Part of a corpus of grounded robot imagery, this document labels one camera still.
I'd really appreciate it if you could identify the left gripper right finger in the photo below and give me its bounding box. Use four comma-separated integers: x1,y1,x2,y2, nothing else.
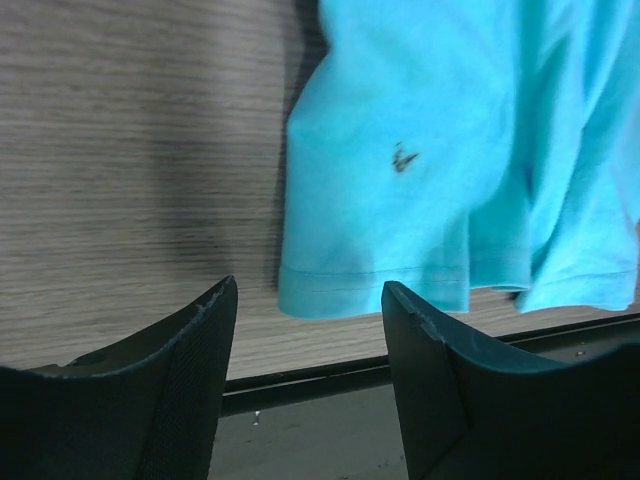
382,282,639,479

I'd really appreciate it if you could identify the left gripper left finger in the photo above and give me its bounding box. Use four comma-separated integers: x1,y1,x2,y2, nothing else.
1,276,238,479

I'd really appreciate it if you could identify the turquoise t shirt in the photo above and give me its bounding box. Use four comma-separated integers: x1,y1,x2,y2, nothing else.
278,1,639,319

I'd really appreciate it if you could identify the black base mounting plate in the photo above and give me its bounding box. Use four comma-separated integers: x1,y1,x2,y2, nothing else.
207,312,640,480

